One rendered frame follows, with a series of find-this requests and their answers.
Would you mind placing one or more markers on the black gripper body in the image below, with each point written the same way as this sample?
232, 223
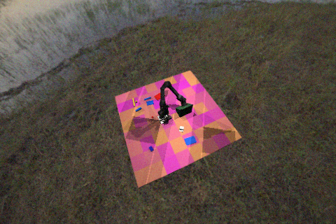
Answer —
168, 116

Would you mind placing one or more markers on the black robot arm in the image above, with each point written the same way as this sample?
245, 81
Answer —
163, 106

